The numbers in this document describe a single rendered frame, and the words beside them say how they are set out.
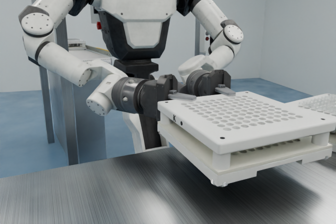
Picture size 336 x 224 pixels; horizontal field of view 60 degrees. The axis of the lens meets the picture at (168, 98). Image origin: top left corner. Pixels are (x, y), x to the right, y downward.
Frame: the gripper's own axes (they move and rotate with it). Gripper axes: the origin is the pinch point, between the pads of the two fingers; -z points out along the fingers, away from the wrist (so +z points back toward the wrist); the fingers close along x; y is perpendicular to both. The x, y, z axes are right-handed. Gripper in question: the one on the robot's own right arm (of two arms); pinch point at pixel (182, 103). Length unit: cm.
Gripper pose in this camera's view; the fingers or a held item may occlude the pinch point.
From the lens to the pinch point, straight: 65.7
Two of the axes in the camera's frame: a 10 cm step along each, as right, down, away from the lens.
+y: -5.7, 2.0, -8.0
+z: -8.2, -1.3, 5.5
